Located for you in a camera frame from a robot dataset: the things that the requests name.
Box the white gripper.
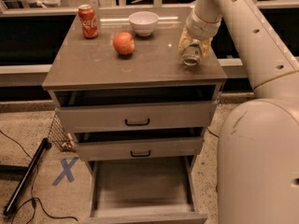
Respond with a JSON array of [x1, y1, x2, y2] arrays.
[[178, 7, 222, 61]]

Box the green silver 7up can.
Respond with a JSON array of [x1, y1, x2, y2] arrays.
[[181, 42, 201, 66]]

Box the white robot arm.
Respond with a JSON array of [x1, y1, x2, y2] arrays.
[[182, 0, 299, 224]]

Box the top grey drawer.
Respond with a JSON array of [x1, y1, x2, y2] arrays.
[[55, 86, 219, 133]]

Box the grey drawer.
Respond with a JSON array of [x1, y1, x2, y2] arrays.
[[75, 127, 203, 161], [55, 86, 219, 133], [79, 157, 207, 224]]

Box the grey drawer cabinet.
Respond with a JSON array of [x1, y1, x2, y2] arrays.
[[42, 7, 228, 224]]

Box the red coca-cola can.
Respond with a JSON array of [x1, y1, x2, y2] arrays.
[[78, 5, 98, 38]]

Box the middle grey drawer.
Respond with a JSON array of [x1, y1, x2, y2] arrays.
[[75, 127, 203, 161]]

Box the bottom grey drawer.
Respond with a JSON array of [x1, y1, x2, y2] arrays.
[[79, 157, 207, 224]]

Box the white bowl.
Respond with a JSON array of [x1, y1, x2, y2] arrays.
[[129, 11, 159, 36]]

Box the red apple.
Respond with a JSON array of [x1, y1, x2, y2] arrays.
[[113, 32, 135, 55]]

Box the blue tape cross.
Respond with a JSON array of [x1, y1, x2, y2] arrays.
[[52, 157, 78, 186]]

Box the black left stand leg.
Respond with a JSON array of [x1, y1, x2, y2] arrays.
[[3, 138, 51, 217]]

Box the black right floor cables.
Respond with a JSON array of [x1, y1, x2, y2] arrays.
[[206, 127, 220, 139]]

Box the wire mesh basket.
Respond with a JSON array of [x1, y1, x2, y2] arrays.
[[48, 115, 75, 152]]

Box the black left floor cable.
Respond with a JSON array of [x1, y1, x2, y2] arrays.
[[0, 130, 78, 224]]

